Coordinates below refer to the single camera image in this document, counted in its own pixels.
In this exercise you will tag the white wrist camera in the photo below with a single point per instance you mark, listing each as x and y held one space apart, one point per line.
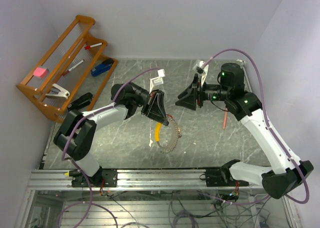
201 70
157 81

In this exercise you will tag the orange wooden rack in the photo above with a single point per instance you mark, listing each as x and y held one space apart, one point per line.
67 50

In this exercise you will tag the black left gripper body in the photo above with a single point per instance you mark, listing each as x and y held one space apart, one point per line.
151 103

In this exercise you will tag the orange pencil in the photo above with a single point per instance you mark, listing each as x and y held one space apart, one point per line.
225 118

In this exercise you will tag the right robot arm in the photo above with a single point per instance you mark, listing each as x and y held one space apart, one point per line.
286 170

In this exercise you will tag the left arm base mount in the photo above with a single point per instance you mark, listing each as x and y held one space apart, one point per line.
103 178

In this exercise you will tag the white stapler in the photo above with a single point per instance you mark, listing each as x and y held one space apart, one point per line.
58 92

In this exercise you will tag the blue stapler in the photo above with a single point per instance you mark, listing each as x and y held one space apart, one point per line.
102 67

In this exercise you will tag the large keyring with yellow handle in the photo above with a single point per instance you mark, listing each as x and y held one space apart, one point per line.
175 135

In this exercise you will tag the brown tipped marker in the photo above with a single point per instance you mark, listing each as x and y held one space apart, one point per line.
72 68

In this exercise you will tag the black stapler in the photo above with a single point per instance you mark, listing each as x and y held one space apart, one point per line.
82 102

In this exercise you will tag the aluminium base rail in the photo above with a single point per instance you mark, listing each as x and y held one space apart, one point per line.
130 179

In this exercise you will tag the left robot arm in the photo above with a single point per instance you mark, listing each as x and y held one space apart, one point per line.
76 133

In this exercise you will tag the red capped marker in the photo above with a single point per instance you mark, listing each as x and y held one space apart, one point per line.
93 46

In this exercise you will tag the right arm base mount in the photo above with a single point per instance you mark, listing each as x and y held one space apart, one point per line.
220 176

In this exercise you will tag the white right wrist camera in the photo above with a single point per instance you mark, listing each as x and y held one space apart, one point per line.
201 70

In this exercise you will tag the pink eraser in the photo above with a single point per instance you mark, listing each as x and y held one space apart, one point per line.
40 72

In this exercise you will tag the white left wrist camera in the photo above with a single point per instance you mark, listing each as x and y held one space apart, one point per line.
157 81

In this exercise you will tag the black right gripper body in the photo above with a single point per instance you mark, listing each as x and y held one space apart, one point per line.
197 93

